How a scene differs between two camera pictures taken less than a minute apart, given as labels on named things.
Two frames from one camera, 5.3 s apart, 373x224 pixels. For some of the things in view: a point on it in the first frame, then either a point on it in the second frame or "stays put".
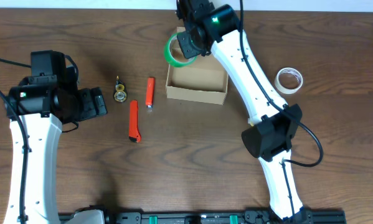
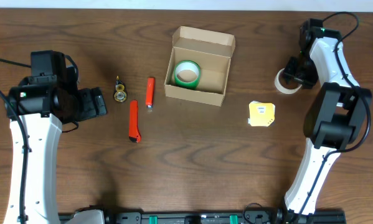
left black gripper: [91, 102] stays put
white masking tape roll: [293, 71] stays put
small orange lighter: [150, 92] stays put
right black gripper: [187, 42] -> [294, 72]
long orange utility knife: [134, 133] stays put
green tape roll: [170, 57] -> [187, 74]
